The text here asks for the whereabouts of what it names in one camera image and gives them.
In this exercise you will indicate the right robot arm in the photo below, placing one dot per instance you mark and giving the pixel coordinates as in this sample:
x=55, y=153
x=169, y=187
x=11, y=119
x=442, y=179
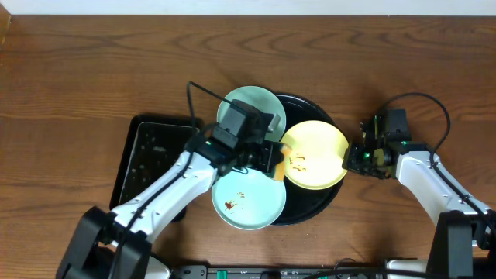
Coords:
x=463, y=245

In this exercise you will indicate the yellow plate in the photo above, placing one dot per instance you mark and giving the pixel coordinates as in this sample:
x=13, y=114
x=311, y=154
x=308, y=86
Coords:
x=317, y=154

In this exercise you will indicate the black round tray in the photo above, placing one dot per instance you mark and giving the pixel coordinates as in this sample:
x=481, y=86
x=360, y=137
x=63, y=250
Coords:
x=303, y=204

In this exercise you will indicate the lower light blue plate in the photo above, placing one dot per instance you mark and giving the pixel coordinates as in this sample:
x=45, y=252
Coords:
x=248, y=199

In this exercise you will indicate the black rectangular tray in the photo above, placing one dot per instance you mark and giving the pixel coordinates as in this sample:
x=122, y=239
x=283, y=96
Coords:
x=153, y=144

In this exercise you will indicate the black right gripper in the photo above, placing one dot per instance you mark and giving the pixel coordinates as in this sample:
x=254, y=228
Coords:
x=351, y=161

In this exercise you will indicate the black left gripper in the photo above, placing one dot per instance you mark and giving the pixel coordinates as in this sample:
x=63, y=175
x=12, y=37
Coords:
x=269, y=157

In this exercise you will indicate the yellow green sponge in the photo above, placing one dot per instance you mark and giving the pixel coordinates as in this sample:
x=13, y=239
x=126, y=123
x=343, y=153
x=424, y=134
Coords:
x=280, y=153

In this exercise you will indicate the upper light blue plate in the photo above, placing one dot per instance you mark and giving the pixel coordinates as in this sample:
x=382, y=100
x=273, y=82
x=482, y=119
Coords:
x=246, y=115

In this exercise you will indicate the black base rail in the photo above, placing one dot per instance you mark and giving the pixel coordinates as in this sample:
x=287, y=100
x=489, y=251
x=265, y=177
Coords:
x=258, y=272

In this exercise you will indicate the light blue plate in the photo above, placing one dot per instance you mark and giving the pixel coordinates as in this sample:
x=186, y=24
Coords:
x=246, y=115
x=248, y=199

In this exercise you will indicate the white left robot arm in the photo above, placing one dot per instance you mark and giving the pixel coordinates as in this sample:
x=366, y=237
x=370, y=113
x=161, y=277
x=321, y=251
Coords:
x=117, y=244

